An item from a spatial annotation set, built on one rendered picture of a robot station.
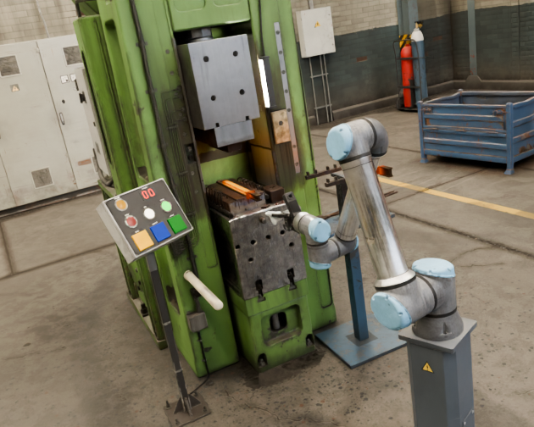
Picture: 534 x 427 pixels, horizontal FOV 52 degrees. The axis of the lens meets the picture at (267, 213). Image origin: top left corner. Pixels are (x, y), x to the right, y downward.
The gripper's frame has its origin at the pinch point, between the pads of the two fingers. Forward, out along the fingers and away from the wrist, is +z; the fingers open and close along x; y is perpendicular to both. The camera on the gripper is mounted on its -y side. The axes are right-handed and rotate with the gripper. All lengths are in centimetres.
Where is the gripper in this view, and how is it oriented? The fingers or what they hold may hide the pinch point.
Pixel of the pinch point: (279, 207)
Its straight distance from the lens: 252.7
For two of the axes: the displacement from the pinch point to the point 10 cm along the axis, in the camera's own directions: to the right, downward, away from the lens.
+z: -4.4, -2.2, 8.7
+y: 1.6, 9.4, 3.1
